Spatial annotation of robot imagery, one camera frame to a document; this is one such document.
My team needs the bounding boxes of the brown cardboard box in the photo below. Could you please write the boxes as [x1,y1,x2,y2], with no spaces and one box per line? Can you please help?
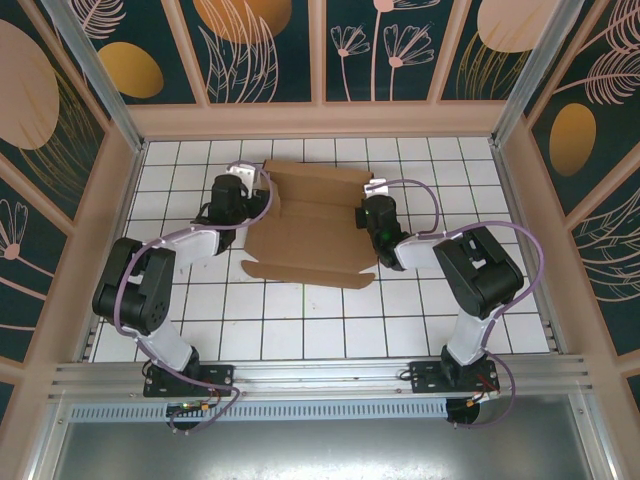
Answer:
[240,158,378,291]

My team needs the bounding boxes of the grey metal sheet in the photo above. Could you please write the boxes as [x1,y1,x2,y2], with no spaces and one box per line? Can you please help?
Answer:
[47,394,599,480]

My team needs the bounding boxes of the aluminium side rail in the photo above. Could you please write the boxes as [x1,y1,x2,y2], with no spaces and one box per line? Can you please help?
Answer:
[490,139,569,355]
[74,141,148,362]

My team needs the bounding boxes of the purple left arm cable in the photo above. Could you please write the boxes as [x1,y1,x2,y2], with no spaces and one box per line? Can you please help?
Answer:
[113,159,279,434]

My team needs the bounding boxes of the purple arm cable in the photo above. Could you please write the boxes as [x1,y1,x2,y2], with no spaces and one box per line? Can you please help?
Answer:
[382,177,547,431]
[113,159,279,434]

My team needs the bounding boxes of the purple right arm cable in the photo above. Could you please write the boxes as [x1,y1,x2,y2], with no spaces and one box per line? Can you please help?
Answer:
[382,177,547,431]

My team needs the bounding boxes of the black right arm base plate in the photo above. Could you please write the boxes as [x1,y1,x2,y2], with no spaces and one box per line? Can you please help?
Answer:
[408,360,501,396]

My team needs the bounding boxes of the long aluminium mounting rail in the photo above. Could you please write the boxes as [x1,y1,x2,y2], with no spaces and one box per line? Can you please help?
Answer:
[47,353,599,402]

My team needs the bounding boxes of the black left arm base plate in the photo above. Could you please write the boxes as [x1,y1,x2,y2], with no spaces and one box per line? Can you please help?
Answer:
[143,363,236,399]

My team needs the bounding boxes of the aluminium corner post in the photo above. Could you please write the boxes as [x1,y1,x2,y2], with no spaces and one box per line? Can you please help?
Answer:
[492,0,599,147]
[42,0,147,153]

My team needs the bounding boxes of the slotted grey cable tray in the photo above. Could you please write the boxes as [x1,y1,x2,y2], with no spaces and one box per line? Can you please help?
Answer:
[69,398,450,422]

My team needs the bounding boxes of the yellow plug base wires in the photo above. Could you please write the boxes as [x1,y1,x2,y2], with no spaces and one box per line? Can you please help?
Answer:
[465,385,502,408]

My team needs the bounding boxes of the red black base wires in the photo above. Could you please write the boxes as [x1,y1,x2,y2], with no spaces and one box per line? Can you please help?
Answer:
[166,387,224,419]

